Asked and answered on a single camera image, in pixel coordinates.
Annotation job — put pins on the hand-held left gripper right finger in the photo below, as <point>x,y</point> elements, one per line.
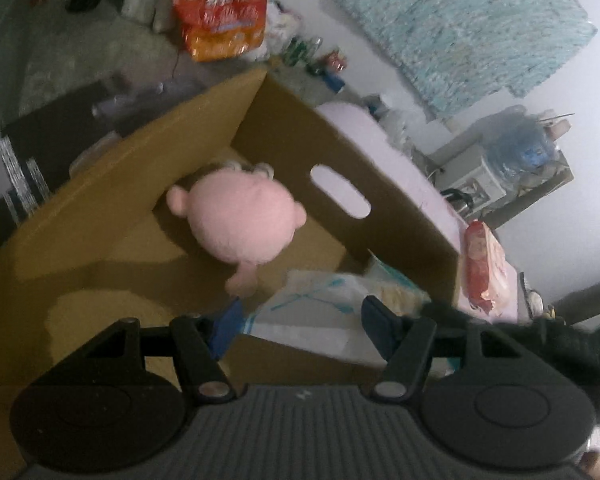
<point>380,327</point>

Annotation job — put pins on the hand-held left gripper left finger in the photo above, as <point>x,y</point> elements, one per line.
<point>226,330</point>

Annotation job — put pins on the blue and white wipes packet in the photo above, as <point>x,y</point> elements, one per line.
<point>320,320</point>

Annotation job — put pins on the brown cardboard box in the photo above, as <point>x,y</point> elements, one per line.
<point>290,130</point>

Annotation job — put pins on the white tissue packet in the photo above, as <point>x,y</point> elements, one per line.
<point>395,290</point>

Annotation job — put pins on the pink plush toy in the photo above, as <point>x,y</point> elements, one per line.
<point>240,215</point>

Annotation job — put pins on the red and beige wipes pack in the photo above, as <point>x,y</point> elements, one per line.
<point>482,260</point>

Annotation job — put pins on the black kettle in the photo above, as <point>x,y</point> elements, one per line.
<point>456,198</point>

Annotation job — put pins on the white water dispenser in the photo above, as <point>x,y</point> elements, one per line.
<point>472,180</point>

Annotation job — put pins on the black fuzzy cloth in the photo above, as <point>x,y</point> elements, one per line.
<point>555,355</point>

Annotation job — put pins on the grey side cabinet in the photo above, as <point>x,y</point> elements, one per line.
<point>545,182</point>

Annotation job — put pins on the blue water jug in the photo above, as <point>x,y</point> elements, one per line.
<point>520,145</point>

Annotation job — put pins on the red can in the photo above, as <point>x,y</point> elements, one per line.
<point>336,59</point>

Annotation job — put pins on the green bottle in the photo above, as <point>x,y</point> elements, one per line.
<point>312,49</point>
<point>292,50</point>

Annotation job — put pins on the teal patterned blanket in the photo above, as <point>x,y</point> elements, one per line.
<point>450,25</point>

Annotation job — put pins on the white plastic bag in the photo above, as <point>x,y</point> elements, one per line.
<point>280,22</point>

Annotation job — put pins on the orange plastic bag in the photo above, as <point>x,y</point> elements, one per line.
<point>220,12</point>

